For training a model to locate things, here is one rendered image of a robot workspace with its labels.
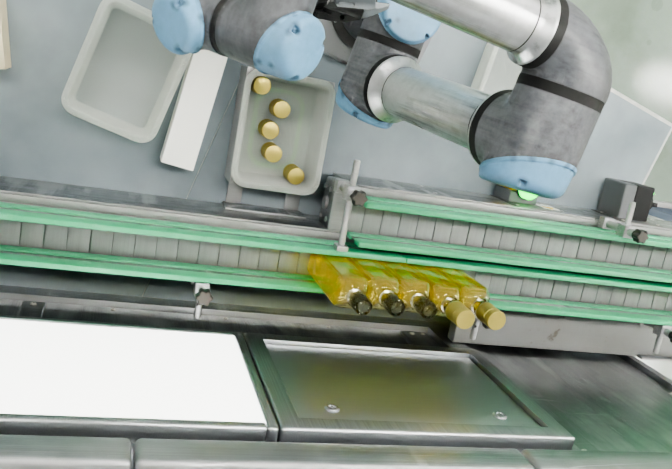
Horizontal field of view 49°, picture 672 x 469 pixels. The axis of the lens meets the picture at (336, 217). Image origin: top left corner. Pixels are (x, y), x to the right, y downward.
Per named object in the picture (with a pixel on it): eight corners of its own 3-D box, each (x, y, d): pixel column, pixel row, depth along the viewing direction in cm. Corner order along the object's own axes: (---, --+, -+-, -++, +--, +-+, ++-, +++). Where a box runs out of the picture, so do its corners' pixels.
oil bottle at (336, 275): (306, 272, 141) (336, 311, 121) (311, 244, 140) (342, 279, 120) (333, 275, 143) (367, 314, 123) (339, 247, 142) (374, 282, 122)
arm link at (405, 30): (431, -13, 136) (460, -14, 123) (405, 56, 138) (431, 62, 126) (374, -39, 132) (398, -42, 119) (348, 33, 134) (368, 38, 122)
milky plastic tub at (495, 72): (481, 29, 154) (500, 29, 146) (566, 64, 162) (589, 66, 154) (452, 108, 157) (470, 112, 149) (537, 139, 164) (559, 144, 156)
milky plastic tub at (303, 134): (223, 177, 145) (229, 185, 137) (241, 63, 141) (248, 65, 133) (307, 188, 151) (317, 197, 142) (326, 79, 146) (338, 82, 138)
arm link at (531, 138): (398, 45, 138) (625, 111, 94) (369, 120, 141) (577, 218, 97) (346, 24, 132) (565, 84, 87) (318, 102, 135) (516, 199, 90)
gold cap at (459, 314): (445, 302, 124) (456, 311, 120) (464, 299, 125) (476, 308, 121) (444, 321, 125) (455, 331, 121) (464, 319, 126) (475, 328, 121)
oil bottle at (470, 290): (415, 282, 148) (461, 320, 128) (421, 255, 147) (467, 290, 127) (440, 284, 150) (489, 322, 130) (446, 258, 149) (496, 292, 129)
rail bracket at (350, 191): (322, 239, 140) (340, 257, 128) (338, 153, 137) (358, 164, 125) (337, 240, 141) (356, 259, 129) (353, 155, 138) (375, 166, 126)
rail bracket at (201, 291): (182, 301, 136) (187, 328, 124) (187, 266, 135) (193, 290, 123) (203, 303, 138) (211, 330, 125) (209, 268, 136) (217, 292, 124)
